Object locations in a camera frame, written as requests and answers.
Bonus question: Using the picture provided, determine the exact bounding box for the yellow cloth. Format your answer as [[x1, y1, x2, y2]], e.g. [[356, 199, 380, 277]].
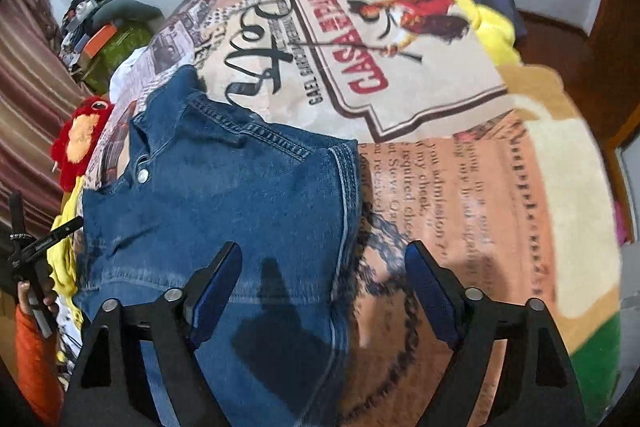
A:
[[47, 176, 84, 348]]

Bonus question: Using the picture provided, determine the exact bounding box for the orange sleeved left forearm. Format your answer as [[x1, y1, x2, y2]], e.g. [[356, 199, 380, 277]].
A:
[[14, 308, 64, 426]]

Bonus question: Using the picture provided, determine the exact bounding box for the striped brown curtain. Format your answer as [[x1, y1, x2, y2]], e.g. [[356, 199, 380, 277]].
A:
[[1, 0, 89, 235]]

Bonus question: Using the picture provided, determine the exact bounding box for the red plush toy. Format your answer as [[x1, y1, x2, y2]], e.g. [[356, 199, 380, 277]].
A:
[[50, 95, 114, 192]]

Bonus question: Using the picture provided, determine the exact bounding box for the left hand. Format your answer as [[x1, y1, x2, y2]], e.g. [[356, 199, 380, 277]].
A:
[[17, 277, 58, 317]]

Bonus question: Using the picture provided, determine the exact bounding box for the newspaper print bed blanket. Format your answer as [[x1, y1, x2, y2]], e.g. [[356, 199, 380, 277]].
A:
[[84, 0, 620, 426]]

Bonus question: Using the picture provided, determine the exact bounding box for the blue denim jacket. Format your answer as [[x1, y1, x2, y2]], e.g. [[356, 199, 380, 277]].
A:
[[74, 65, 361, 426]]

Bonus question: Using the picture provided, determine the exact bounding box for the white cloth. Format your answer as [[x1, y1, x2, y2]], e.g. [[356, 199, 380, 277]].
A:
[[108, 46, 153, 104]]

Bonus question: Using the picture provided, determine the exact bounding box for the green bag with clutter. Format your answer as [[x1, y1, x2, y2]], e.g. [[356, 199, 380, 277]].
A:
[[58, 0, 164, 94]]

